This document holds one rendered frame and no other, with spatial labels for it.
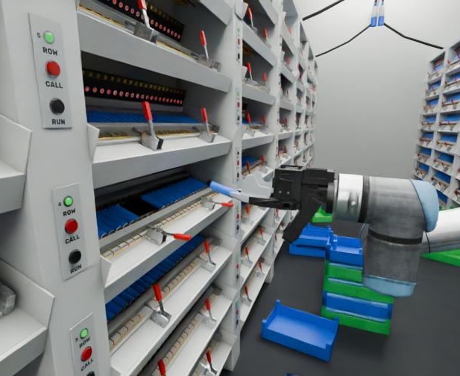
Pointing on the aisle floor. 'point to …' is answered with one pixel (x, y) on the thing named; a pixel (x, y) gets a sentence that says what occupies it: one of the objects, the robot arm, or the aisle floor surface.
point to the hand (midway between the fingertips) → (236, 195)
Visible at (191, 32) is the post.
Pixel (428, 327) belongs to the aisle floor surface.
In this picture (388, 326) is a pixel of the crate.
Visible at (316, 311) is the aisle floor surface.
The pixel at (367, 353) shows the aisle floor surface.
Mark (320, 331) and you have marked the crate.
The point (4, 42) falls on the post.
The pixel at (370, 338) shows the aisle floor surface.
